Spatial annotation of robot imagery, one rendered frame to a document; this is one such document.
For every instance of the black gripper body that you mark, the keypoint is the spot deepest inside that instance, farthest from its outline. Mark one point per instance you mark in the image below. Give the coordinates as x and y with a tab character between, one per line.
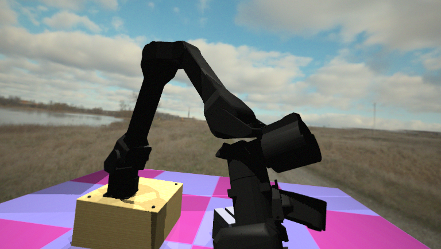
254	227

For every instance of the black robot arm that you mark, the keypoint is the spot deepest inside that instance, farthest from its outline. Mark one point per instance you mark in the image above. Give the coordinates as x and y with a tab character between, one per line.
283	145

